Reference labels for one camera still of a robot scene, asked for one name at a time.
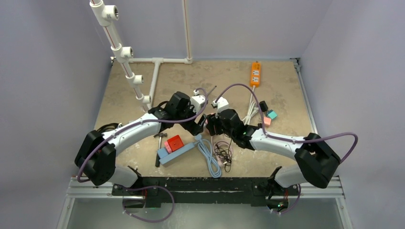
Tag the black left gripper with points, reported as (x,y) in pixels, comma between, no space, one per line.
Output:
(194,128)

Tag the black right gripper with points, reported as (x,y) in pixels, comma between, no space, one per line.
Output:
(214,125)

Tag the salmon pink USB charger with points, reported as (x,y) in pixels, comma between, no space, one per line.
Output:
(267,121)

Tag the black power adapter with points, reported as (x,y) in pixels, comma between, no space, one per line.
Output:
(263,106)

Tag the teal USB charger plug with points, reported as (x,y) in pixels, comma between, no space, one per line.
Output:
(271,114)

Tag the orange power strip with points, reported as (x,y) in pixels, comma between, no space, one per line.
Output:
(255,74)

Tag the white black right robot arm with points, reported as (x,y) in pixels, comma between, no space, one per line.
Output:
(316,160)

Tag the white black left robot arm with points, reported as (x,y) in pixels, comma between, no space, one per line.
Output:
(96,158)

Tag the red cube socket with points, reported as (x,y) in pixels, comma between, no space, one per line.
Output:
(175,143)

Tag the small pink plug block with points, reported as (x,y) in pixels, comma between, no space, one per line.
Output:
(167,147)

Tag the light blue power strip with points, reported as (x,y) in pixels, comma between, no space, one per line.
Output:
(163,156)

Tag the black steel claw hammer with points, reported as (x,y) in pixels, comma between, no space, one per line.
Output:
(159,136)

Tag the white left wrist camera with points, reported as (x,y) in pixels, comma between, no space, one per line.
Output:
(198,101)

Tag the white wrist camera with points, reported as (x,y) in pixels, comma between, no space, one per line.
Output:
(220,104)
(198,101)

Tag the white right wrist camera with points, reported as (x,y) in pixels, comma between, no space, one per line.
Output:
(220,104)

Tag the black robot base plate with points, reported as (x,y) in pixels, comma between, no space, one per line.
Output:
(255,191)

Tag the aluminium rail frame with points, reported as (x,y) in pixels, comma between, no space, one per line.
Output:
(280,88)

